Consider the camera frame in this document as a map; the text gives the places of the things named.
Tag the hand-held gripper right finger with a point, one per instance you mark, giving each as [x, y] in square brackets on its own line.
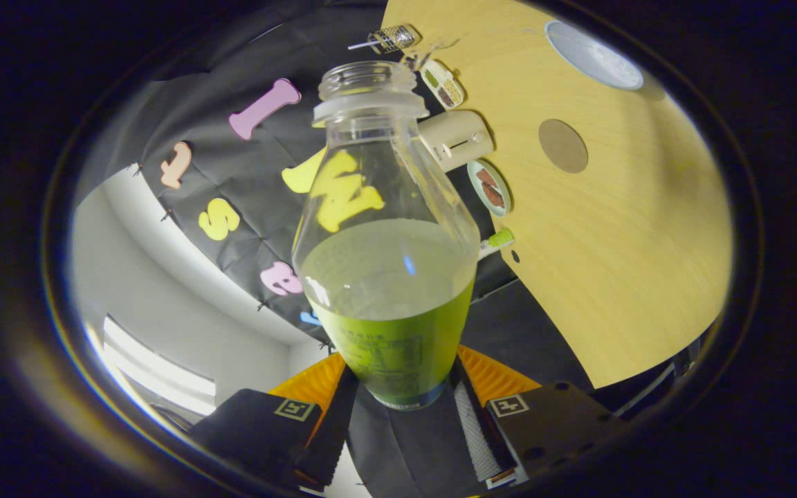
[557, 422]

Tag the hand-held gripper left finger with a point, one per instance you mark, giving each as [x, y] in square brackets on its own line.
[253, 432]

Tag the clear juice bottle green label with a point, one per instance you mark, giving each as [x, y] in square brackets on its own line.
[391, 346]

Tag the brown round coaster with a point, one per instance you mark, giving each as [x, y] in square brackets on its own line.
[563, 146]

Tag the white cup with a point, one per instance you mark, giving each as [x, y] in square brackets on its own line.
[592, 55]

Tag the small green white bottle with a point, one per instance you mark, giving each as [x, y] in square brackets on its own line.
[499, 242]

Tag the long ceiling light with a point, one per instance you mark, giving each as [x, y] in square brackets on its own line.
[156, 377]

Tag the wooden table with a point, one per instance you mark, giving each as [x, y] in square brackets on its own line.
[613, 263]

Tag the pale blue plate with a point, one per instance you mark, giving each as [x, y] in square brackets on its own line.
[502, 207]

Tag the brown meat slices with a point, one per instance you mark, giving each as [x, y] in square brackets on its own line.
[490, 188]

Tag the black backdrop cloth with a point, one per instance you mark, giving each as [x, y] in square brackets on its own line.
[232, 180]

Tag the white toaster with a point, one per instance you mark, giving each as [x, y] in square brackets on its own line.
[457, 138]

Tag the white divided dish of beans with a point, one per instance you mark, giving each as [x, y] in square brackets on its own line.
[443, 84]

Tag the metal spoon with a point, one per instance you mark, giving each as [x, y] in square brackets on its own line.
[360, 45]

